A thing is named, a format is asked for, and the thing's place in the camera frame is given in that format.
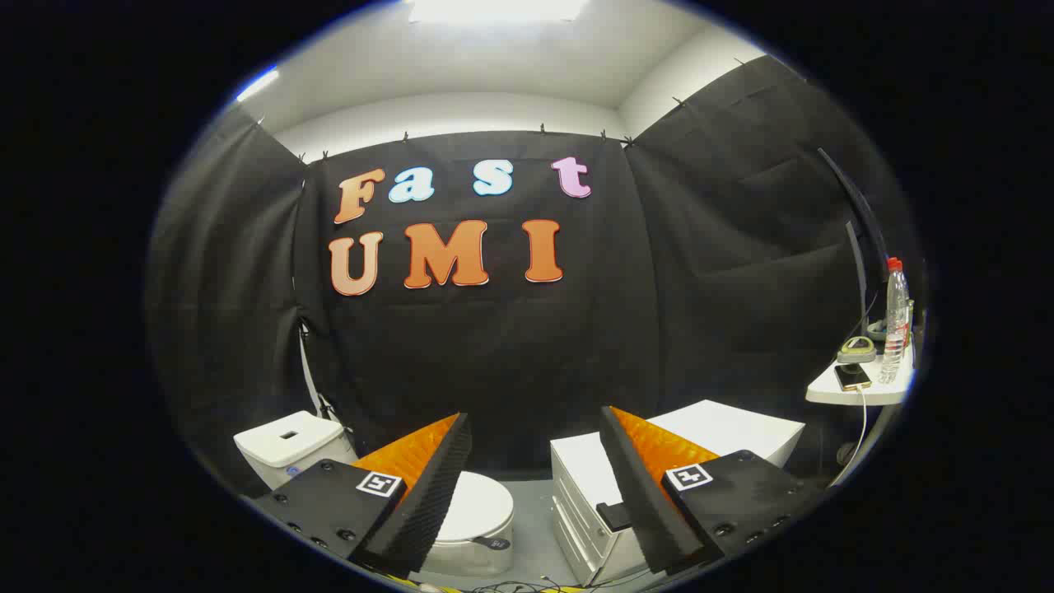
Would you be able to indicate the white toilet lid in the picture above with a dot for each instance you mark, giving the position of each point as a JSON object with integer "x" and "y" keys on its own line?
{"x": 478, "y": 502}

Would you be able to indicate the ceiling light panel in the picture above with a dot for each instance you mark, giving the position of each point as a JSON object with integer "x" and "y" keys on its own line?
{"x": 494, "y": 10}
{"x": 258, "y": 85}

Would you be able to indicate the backdrop stand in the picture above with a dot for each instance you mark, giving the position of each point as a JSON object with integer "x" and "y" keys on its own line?
{"x": 311, "y": 379}

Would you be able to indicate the clear plastic water bottle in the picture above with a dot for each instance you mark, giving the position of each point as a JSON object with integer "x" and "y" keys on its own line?
{"x": 894, "y": 329}

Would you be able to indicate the white drawer cabinet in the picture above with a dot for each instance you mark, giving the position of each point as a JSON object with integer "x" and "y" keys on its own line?
{"x": 741, "y": 428}

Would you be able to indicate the black computer monitor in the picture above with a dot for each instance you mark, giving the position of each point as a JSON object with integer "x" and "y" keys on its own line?
{"x": 860, "y": 214}

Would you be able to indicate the white toilet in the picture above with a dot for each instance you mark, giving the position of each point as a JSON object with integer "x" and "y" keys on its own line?
{"x": 284, "y": 449}

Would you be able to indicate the white side shelf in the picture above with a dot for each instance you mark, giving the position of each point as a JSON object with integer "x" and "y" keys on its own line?
{"x": 856, "y": 395}

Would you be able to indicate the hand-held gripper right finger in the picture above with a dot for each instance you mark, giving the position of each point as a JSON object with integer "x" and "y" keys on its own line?
{"x": 642, "y": 502}

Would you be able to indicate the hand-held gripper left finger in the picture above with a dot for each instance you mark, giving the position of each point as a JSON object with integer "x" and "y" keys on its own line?
{"x": 428, "y": 494}

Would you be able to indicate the black backdrop cloth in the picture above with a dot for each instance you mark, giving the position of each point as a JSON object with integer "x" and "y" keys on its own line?
{"x": 535, "y": 346}

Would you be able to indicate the smartphone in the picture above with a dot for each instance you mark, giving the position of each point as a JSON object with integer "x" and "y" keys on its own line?
{"x": 851, "y": 376}

